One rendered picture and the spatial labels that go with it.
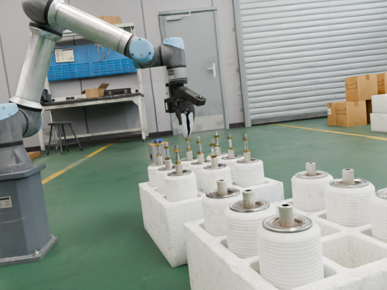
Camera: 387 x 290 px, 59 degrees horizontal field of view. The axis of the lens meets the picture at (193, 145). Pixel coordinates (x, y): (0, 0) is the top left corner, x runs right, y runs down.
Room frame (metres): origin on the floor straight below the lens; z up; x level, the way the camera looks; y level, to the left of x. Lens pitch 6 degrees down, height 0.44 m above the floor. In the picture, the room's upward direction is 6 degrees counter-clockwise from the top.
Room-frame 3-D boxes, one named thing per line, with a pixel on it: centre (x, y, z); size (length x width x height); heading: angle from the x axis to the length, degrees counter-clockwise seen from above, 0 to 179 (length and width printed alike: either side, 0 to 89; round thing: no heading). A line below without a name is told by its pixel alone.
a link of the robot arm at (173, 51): (1.30, 0.03, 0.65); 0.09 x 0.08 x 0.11; 89
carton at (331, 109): (4.60, -2.03, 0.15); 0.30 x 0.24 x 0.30; 92
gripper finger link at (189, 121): (1.32, 0.02, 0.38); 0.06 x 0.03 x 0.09; 48
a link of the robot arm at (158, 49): (1.28, 0.13, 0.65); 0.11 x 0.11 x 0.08; 89
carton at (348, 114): (4.27, -1.99, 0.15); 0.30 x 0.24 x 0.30; 2
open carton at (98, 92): (5.65, 1.48, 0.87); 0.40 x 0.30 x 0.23; 79
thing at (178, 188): (1.03, 0.05, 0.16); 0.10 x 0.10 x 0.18
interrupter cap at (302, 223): (0.51, -0.13, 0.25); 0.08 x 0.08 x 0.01
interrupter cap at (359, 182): (0.70, -0.31, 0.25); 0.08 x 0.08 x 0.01
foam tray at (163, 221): (1.18, -0.02, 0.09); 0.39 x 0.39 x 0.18; 19
